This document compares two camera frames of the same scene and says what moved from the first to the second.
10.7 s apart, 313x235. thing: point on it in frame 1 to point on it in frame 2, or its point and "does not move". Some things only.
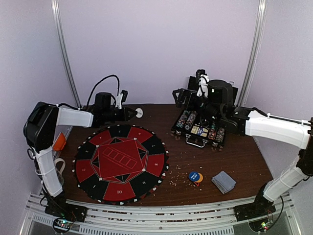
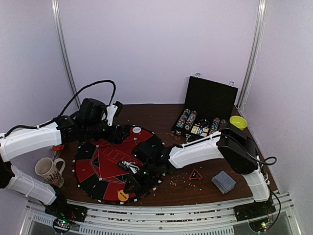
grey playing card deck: x=224 y=181 does not move
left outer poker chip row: x=183 y=119 does not move
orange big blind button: x=201 y=177 to x=122 y=196
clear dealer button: x=140 y=112 to x=136 y=129
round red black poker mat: x=121 y=164 does not move
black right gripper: x=185 y=97 to x=138 y=177
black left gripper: x=125 y=114 to x=115 y=136
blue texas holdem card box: x=202 y=131 does not move
